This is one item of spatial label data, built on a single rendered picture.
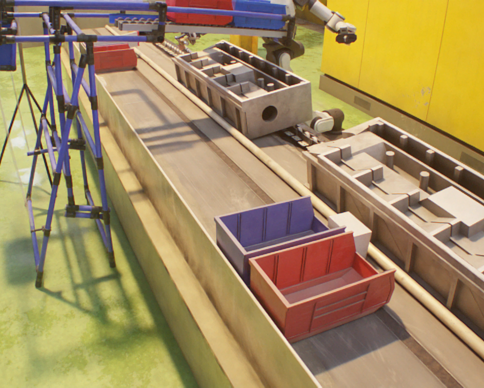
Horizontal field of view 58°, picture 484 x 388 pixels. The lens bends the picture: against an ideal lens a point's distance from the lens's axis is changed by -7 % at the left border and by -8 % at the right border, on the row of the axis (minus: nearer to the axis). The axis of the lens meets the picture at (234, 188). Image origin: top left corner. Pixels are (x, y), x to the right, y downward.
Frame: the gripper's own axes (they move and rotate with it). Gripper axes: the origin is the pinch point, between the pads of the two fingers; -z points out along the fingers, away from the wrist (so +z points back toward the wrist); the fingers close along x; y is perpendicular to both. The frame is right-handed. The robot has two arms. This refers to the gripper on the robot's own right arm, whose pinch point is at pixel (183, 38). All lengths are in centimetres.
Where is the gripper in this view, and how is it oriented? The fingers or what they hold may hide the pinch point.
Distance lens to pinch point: 277.0
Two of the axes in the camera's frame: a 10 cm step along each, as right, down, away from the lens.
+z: 8.4, -5.3, 1.5
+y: -4.3, -4.5, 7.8
